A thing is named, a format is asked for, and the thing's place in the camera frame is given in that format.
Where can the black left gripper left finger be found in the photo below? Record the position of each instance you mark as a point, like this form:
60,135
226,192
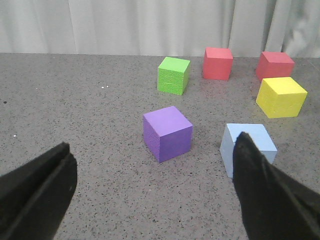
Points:
35,197

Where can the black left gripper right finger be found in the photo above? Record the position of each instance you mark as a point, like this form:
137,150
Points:
274,206

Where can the smooth light blue foam cube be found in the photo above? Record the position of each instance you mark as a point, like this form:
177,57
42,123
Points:
259,135

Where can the yellow foam cube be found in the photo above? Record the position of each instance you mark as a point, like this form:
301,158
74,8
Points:
281,97

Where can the purple foam cube left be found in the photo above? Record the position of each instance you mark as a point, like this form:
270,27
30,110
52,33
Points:
167,133

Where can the red foam cube right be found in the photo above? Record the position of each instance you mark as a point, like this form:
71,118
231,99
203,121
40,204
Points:
274,65

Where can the red foam cube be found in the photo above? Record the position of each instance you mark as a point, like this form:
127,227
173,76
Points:
274,65
217,63

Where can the red foam cube left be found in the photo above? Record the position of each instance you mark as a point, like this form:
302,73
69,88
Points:
217,63

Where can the green foam cube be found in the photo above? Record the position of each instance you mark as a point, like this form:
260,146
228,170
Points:
173,75

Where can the white pleated curtain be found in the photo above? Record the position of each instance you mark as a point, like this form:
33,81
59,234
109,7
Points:
160,27

